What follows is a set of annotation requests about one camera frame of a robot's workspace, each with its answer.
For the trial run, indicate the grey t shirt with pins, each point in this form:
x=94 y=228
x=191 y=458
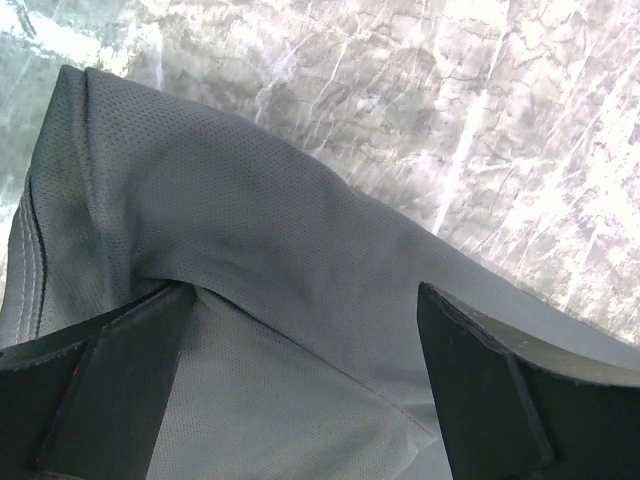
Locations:
x=302 y=358

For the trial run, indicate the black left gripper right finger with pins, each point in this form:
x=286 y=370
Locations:
x=512 y=406

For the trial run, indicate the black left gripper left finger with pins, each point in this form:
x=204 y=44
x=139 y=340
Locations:
x=87 y=401

